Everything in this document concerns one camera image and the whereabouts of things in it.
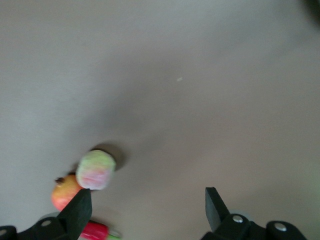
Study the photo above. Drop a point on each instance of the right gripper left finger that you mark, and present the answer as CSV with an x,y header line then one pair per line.
x,y
75,215

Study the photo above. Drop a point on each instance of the green pink peach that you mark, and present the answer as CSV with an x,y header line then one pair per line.
x,y
96,170

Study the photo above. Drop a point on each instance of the brown table cloth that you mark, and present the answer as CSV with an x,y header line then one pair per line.
x,y
175,100

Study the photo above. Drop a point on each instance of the red chili pepper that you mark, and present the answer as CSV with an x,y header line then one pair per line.
x,y
95,230

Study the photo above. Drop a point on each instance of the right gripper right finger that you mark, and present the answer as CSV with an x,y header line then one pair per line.
x,y
217,215

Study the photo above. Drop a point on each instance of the red pomegranate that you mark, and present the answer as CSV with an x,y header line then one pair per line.
x,y
62,195

